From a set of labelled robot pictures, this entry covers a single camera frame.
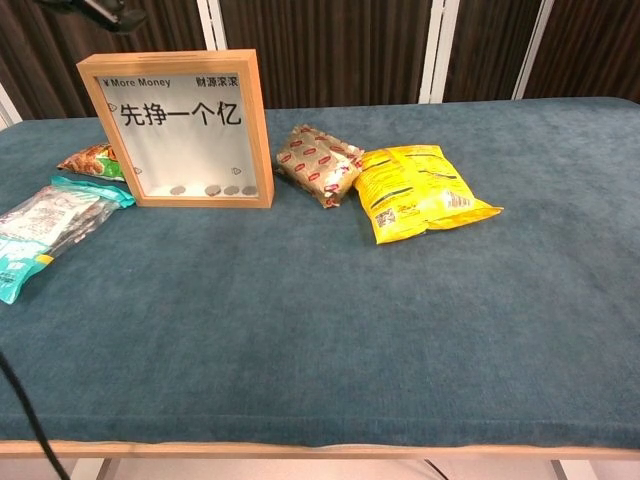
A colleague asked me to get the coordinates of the dark slatted screen panel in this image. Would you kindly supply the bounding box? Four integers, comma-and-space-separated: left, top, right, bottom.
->
522, 0, 640, 104
442, 0, 544, 104
219, 0, 434, 110
0, 0, 209, 121

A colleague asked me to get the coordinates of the black cable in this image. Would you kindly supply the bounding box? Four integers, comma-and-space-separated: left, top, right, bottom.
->
0, 349, 71, 480

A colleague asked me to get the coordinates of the blue velvet table cloth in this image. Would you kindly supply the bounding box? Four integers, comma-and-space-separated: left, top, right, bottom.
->
0, 96, 640, 449

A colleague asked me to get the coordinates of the wooden frame money box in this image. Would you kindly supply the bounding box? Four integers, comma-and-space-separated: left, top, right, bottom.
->
75, 48, 276, 209

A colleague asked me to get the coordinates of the yellow chips bag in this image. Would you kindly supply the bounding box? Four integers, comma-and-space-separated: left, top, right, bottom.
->
352, 144, 504, 246

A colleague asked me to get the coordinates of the green orange snack bag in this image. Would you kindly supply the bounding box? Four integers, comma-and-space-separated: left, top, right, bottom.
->
56, 142, 126, 183

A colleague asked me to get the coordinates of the metal table leg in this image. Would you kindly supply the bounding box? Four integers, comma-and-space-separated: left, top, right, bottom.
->
69, 458, 121, 480
549, 459, 596, 480

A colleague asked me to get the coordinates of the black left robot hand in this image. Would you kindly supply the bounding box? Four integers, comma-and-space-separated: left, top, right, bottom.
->
34, 0, 149, 35

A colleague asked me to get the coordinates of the gold red tea packet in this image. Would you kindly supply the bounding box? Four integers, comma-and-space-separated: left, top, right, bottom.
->
276, 125, 365, 210

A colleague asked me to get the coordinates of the teal clear snack packet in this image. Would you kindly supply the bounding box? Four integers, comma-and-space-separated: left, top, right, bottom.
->
0, 174, 137, 305

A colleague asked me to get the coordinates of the white screen frame post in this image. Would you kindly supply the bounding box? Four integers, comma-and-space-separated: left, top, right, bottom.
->
512, 0, 556, 100
417, 0, 461, 105
196, 0, 231, 52
0, 82, 24, 129

